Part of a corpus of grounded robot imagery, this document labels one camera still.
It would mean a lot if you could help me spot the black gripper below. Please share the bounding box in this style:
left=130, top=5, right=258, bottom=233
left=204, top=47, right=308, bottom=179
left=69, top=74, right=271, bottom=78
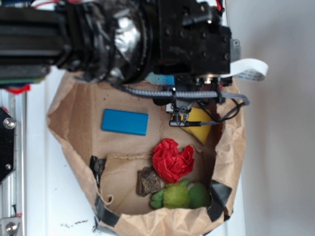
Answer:
left=154, top=0, right=231, bottom=78

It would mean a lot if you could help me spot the light blue terry cloth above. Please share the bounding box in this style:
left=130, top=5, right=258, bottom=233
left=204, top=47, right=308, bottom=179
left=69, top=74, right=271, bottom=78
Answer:
left=145, top=73, right=175, bottom=86

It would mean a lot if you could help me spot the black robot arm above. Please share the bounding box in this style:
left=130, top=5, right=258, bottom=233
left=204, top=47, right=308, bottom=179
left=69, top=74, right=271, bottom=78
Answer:
left=0, top=0, right=231, bottom=89

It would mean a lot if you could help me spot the yellow sponge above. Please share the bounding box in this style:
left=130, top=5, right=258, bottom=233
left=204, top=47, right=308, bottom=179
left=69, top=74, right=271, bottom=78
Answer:
left=182, top=107, right=212, bottom=145

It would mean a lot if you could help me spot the blue rectangular block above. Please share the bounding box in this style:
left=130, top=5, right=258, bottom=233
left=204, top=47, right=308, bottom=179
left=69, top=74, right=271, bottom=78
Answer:
left=101, top=109, right=149, bottom=136

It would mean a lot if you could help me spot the red crumpled paper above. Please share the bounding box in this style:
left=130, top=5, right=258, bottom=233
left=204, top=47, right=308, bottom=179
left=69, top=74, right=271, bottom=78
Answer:
left=152, top=139, right=194, bottom=183

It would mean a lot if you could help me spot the brown paper bag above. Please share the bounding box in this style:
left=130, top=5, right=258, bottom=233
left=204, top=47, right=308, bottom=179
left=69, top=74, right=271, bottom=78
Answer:
left=47, top=73, right=246, bottom=236

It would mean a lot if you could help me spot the brown rock chunk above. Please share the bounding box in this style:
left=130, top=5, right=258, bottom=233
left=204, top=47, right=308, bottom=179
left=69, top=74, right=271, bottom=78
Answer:
left=136, top=167, right=161, bottom=197

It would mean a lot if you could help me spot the green plush toy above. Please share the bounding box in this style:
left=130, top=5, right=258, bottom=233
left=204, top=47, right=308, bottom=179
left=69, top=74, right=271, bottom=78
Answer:
left=150, top=179, right=212, bottom=209

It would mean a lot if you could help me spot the grey braided cable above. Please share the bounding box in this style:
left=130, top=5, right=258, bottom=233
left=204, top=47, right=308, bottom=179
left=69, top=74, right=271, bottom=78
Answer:
left=108, top=82, right=251, bottom=128

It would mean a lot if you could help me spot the white ribbon cable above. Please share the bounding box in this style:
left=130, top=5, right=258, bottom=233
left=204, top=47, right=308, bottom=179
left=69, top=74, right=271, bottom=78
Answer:
left=221, top=58, right=269, bottom=82

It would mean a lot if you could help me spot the black metal bracket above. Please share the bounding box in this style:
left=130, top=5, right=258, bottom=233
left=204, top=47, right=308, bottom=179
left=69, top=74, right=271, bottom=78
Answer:
left=0, top=107, right=16, bottom=184

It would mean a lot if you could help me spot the aluminium frame rail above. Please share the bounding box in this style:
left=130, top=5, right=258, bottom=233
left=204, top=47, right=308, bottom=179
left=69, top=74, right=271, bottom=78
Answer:
left=0, top=89, right=26, bottom=236

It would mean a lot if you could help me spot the silver corner bracket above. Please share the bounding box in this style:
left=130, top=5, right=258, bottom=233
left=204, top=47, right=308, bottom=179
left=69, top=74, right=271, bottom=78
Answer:
left=0, top=217, right=20, bottom=236

